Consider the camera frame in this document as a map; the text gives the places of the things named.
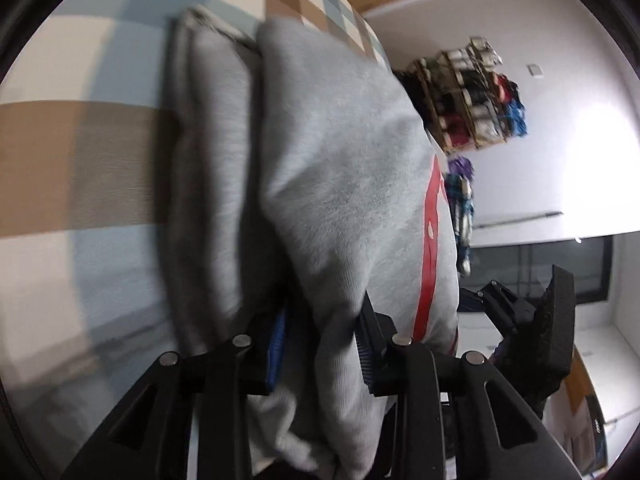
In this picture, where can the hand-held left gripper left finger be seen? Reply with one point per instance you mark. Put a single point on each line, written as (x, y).
(276, 350)

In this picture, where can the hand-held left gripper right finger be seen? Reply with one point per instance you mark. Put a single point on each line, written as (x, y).
(365, 355)

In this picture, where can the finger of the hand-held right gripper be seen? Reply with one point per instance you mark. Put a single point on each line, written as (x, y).
(505, 302)

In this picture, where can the grey sweatshirt with red print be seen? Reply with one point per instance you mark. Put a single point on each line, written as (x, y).
(340, 185)

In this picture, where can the dark window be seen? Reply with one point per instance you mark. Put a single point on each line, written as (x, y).
(575, 265)

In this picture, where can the blue plaid shirt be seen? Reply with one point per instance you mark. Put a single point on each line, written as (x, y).
(461, 210)

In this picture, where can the purple cloth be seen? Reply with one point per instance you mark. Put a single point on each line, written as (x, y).
(460, 166)

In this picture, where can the rows of shoes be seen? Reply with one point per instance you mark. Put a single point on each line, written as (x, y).
(480, 90)

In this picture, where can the checkered bed sheet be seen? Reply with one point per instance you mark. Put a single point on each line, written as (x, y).
(75, 110)

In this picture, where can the white wall switch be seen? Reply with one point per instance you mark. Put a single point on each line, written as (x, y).
(535, 70)

